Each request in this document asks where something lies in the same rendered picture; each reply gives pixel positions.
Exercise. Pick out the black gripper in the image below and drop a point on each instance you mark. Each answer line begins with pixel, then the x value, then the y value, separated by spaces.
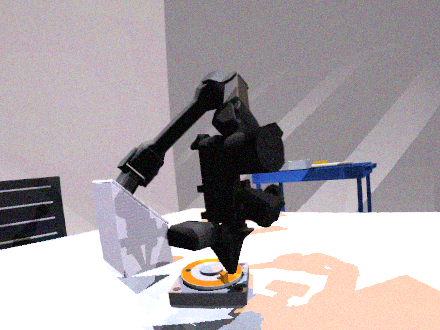
pixel 226 239

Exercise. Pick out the orange round plate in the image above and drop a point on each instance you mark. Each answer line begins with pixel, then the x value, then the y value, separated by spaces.
pixel 192 277

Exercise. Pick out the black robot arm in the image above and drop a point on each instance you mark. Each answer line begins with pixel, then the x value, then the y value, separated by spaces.
pixel 243 148

